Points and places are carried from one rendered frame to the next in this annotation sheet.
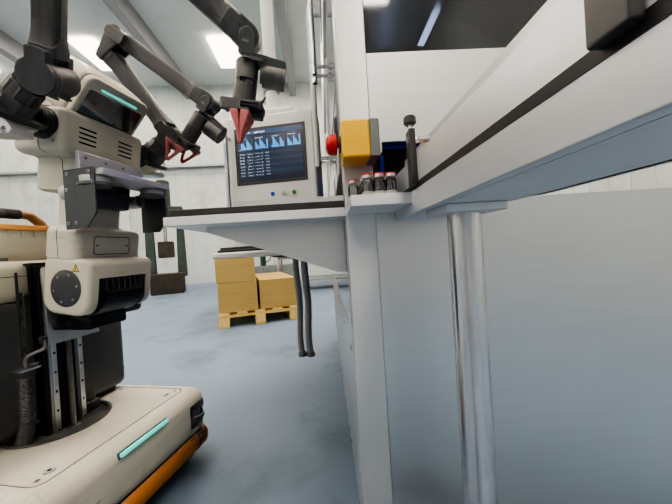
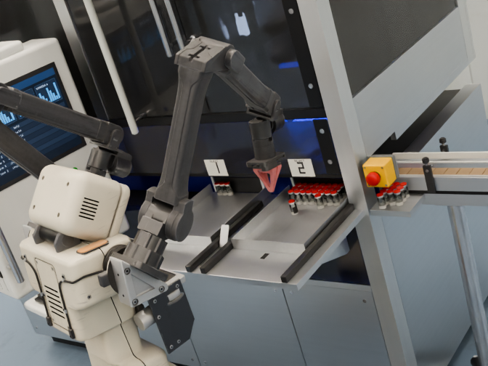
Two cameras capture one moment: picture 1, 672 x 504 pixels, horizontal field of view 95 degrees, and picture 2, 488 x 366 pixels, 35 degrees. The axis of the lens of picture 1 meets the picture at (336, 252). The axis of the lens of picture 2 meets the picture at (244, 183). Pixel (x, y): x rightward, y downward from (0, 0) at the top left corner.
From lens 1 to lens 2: 209 cm
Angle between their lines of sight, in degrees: 50
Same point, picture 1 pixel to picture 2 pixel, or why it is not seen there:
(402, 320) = (400, 263)
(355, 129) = (389, 167)
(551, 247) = not seen: hidden behind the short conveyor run
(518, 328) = (433, 231)
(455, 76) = (385, 91)
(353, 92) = (354, 130)
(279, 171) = (44, 149)
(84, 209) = (182, 323)
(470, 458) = (477, 306)
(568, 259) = not seen: hidden behind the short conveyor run
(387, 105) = (367, 129)
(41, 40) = (184, 192)
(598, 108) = not seen: outside the picture
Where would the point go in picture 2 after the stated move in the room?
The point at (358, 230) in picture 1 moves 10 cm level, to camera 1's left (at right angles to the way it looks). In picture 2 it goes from (375, 221) to (359, 238)
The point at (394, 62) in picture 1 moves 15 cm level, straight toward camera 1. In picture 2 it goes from (364, 97) to (404, 99)
